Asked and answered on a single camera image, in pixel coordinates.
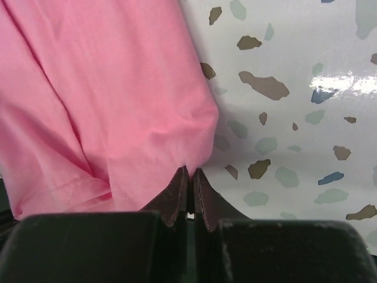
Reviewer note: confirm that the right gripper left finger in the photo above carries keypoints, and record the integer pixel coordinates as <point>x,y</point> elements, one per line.
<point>149,245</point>

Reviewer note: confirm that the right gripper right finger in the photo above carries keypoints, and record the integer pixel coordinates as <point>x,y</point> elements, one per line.
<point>230,247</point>

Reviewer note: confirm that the pink t-shirt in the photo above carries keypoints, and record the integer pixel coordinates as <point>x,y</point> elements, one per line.
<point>101,103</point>

